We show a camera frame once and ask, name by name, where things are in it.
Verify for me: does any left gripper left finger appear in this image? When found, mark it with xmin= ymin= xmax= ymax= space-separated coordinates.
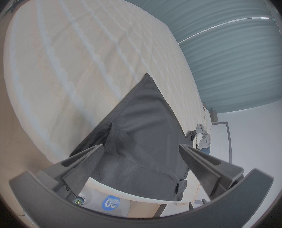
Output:
xmin=37 ymin=144 xmax=105 ymax=201

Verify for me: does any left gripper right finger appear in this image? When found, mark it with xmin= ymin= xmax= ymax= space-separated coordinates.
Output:
xmin=179 ymin=144 xmax=244 ymax=198

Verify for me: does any black T-shirt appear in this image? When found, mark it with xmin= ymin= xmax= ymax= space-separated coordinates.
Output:
xmin=69 ymin=73 xmax=191 ymax=202

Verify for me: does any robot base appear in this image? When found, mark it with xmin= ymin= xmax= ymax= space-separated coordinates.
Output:
xmin=72 ymin=184 xmax=132 ymax=218

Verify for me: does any pile of clothes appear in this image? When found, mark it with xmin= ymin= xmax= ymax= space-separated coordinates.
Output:
xmin=186 ymin=124 xmax=213 ymax=154

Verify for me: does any bed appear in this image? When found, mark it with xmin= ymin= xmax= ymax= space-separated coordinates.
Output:
xmin=3 ymin=0 xmax=233 ymax=202

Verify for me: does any white printed pillow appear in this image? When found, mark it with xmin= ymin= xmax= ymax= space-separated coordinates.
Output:
xmin=203 ymin=106 xmax=214 ymax=133

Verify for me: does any grey bedside table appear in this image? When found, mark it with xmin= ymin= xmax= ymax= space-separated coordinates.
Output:
xmin=202 ymin=102 xmax=218 ymax=123

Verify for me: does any blue-green curtain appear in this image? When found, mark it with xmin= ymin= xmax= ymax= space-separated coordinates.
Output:
xmin=118 ymin=0 xmax=277 ymax=43
xmin=179 ymin=17 xmax=282 ymax=114

